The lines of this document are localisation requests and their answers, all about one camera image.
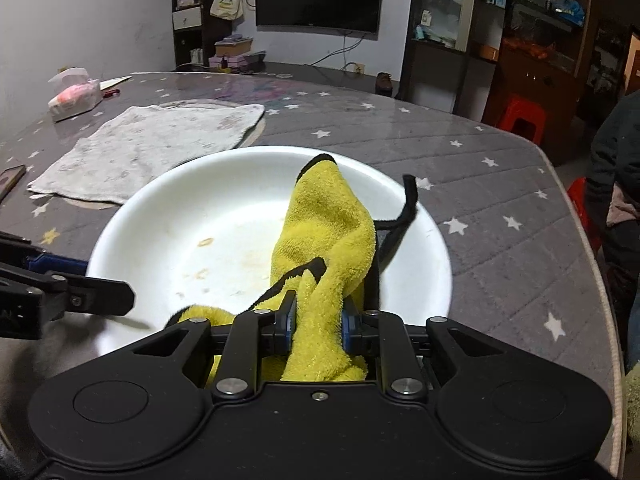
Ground blue plastic bag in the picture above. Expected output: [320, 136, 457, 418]
[550, 0, 586, 24]

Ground pile of oranges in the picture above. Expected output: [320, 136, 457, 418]
[502, 35, 557, 59]

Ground dark wooden cabinet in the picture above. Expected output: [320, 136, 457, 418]
[481, 0, 602, 137]

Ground glass-door display cabinet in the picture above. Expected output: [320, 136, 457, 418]
[400, 0, 507, 112]

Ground dark open shelf unit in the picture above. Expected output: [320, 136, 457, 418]
[171, 0, 221, 72]

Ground stained white towel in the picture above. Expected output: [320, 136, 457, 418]
[27, 104, 266, 206]

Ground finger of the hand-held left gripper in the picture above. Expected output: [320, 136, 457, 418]
[0, 262, 136, 341]
[0, 231, 89, 278]

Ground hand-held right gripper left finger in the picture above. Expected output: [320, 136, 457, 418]
[107, 290, 299, 402]

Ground brown wooden door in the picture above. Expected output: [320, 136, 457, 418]
[622, 30, 640, 103]

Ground dark low sideboard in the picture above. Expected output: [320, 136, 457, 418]
[175, 60, 402, 97]

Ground yellow cloth with black trim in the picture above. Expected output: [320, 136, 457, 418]
[167, 152, 421, 384]

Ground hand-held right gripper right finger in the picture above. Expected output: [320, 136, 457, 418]
[342, 299, 522, 402]

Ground green cloth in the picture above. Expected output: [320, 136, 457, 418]
[621, 360, 640, 480]

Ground television cable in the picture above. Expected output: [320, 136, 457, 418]
[310, 31, 367, 69]

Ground white bowl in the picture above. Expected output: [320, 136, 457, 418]
[86, 145, 454, 357]

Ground red plastic stool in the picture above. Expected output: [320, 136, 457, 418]
[567, 177, 604, 254]
[497, 95, 547, 144]

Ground black smartphone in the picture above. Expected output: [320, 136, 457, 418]
[0, 164, 27, 202]

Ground tissue pack with pink print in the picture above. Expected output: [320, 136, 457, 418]
[48, 67, 104, 123]

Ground purple flat box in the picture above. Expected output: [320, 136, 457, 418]
[208, 52, 266, 72]

